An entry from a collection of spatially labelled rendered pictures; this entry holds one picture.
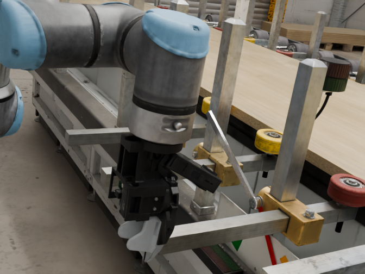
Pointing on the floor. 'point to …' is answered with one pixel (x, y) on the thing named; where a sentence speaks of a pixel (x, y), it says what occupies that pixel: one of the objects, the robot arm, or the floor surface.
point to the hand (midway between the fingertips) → (151, 253)
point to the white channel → (241, 10)
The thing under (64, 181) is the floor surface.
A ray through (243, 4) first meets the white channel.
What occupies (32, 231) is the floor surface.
